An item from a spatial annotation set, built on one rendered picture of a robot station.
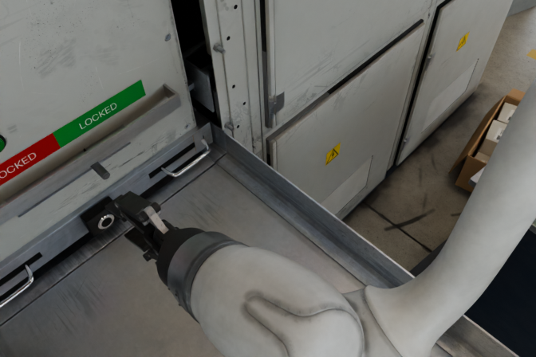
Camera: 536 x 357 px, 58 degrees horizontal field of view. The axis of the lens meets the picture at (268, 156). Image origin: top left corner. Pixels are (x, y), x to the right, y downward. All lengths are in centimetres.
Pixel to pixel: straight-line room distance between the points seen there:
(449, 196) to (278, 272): 170
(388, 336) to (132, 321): 48
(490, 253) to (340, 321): 17
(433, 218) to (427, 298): 148
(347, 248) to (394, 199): 114
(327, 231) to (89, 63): 49
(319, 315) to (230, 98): 61
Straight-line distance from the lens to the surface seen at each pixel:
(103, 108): 81
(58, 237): 92
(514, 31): 299
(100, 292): 91
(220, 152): 102
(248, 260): 44
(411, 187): 206
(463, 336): 86
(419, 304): 53
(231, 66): 89
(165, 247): 56
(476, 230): 49
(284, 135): 112
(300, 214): 92
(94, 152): 79
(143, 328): 86
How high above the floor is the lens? 163
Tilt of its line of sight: 51 degrees down
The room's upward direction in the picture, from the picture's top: 2 degrees counter-clockwise
